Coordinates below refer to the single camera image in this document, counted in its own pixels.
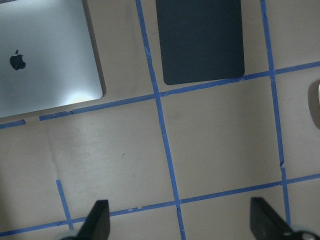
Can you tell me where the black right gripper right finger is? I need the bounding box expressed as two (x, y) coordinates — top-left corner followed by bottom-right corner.
(250, 197), (294, 240)

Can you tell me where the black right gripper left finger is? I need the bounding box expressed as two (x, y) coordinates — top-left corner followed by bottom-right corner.
(75, 200), (111, 240)

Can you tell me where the black mousepad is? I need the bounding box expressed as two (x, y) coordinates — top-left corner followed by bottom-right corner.
(155, 0), (245, 85)

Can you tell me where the silver apple laptop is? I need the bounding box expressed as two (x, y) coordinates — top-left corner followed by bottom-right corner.
(0, 0), (105, 117)

